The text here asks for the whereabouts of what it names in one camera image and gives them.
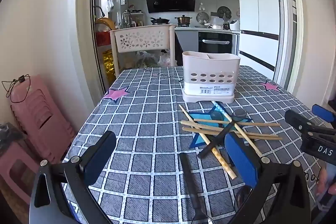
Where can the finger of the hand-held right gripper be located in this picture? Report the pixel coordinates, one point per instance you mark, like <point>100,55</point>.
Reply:
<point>296,119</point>
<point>325,113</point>

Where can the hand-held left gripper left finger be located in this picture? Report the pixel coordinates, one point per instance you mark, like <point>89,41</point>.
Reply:
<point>101,158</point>

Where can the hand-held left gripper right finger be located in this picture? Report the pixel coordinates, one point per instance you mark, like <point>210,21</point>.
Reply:
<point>241,158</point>

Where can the black plastic utensil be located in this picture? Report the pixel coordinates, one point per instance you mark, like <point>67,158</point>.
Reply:
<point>189,182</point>

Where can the wooden chopstick with dotted end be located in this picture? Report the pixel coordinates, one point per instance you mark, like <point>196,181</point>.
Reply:
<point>187,115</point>

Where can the white plastic utensil holder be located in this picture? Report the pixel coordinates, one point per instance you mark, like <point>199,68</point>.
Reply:
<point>210,66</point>

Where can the person's right hand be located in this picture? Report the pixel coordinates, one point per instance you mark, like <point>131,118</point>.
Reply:
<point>323,182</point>

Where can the grey checked star tablecloth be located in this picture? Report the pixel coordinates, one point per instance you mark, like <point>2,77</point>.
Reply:
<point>147,121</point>

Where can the stack of pink plastic stools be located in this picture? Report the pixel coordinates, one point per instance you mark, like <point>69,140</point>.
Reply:
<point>44,113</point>

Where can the low pink plastic stool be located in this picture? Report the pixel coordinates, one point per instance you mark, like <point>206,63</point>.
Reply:
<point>10,171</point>

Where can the black plastic bag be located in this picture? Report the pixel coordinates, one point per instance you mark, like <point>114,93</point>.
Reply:
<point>10,134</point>

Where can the bag of green vegetables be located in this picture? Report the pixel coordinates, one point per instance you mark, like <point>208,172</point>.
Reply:
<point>145,58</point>

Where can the black built-in oven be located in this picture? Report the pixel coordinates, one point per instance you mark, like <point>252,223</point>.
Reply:
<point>215,43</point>

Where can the white rice cooker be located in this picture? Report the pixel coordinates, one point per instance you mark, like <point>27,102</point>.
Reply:
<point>234,25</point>

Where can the white refrigerator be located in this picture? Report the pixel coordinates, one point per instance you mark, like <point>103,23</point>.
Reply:
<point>258,11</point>

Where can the crumpled clear plastic bag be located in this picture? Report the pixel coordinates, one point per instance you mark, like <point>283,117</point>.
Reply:
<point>166,59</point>

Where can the white plastic container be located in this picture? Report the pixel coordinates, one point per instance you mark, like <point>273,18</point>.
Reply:
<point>217,23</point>

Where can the white perforated storage cart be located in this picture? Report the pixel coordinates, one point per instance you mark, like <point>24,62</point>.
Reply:
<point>141,39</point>

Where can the dark round steamer rack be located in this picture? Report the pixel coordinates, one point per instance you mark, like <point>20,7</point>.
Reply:
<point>224,12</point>

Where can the silver round steamer rack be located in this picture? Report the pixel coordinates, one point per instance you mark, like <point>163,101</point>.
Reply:
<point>202,18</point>

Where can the spice rack with bottles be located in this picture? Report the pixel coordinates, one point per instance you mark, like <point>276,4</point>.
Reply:
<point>134,19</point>

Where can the black wok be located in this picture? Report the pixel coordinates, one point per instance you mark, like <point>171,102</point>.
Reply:
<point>159,20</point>

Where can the steel cooking pot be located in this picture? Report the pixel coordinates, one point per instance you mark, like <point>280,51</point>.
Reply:
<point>183,19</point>

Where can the dark kitchen faucet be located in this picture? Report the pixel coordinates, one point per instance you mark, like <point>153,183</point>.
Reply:
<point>98,7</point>

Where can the hanging clear plastic bag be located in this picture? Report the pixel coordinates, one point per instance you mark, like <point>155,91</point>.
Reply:
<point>109,5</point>

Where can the white sliding door frame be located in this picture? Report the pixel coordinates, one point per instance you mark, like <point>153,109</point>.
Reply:
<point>85,29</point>

